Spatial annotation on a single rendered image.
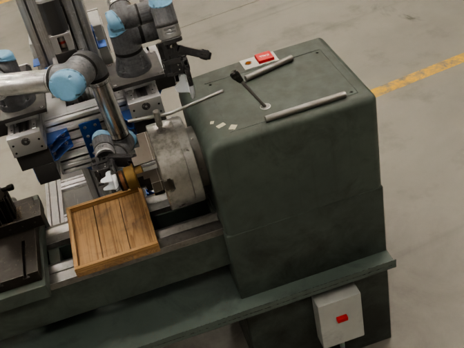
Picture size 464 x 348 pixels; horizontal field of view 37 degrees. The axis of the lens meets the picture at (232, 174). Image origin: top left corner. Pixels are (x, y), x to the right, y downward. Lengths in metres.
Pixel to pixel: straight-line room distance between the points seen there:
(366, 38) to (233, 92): 2.96
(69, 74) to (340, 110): 0.94
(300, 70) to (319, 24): 3.10
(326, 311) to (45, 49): 1.57
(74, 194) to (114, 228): 1.43
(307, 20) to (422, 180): 2.19
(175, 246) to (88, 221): 0.38
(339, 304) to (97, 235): 0.96
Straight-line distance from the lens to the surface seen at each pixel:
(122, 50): 2.88
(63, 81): 2.52
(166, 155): 2.34
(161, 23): 2.31
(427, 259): 3.51
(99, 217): 2.68
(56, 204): 3.97
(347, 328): 2.91
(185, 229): 2.55
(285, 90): 2.43
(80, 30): 3.03
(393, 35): 5.35
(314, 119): 2.29
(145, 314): 2.75
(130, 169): 2.46
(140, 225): 2.58
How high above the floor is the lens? 2.52
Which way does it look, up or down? 37 degrees down
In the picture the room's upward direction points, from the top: 13 degrees counter-clockwise
